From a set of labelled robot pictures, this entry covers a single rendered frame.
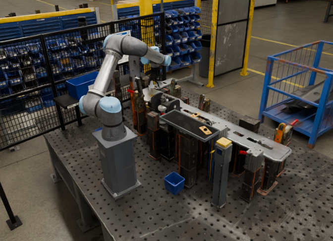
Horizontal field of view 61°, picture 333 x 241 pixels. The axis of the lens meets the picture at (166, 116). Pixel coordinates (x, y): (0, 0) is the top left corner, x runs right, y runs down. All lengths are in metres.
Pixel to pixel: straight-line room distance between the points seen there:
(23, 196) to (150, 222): 1.79
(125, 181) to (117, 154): 0.22
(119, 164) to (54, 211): 1.32
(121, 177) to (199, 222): 0.54
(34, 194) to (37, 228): 0.46
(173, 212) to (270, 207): 0.58
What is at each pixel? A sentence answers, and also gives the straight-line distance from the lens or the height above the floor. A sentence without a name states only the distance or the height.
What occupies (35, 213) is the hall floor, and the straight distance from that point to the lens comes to 3.01.
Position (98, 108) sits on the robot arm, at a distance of 1.65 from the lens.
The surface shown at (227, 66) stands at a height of 0.27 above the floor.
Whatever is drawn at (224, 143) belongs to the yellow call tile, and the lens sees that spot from 1.54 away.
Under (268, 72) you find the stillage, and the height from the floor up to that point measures 0.75.
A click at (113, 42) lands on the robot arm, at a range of 1.81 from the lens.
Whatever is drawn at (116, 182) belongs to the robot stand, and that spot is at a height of 0.82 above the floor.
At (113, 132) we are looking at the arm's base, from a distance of 1.67.
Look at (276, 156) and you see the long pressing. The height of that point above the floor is 1.00.
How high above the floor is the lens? 2.03
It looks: 29 degrees down
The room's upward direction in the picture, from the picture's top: 2 degrees counter-clockwise
